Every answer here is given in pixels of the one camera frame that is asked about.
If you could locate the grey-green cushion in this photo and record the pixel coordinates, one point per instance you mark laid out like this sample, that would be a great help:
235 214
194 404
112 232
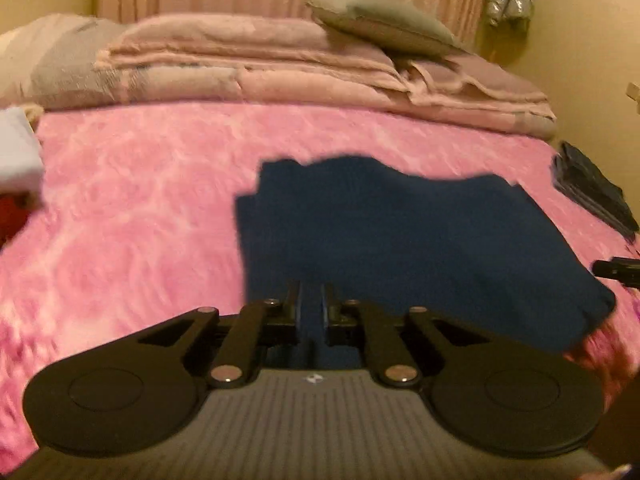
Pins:
390 25

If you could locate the light blue garment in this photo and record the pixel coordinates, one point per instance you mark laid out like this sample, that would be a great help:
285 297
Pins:
17 150

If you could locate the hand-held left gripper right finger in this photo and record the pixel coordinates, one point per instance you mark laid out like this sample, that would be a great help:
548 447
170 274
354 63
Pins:
326 312

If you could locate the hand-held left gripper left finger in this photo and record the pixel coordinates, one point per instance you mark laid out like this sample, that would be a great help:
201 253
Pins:
299 312

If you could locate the small cream cloth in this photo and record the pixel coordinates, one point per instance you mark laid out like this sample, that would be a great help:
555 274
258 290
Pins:
30 114

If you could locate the navy blue garment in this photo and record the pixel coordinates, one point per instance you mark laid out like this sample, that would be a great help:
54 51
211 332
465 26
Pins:
400 235

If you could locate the dark folded cloth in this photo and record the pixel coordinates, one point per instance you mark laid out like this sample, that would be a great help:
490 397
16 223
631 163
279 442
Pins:
592 185

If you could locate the red garment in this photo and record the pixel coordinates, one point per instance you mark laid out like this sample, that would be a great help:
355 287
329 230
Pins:
12 220

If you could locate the wall socket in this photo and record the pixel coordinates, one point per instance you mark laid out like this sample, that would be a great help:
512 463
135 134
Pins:
634 99

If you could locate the grey pink comforter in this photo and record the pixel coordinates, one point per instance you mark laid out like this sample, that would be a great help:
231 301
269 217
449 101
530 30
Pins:
300 90

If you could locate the pink folded blanket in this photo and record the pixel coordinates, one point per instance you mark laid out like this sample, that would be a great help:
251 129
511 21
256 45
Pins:
225 42

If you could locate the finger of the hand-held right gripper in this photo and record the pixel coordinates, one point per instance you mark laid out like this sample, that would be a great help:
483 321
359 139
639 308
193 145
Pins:
620 270

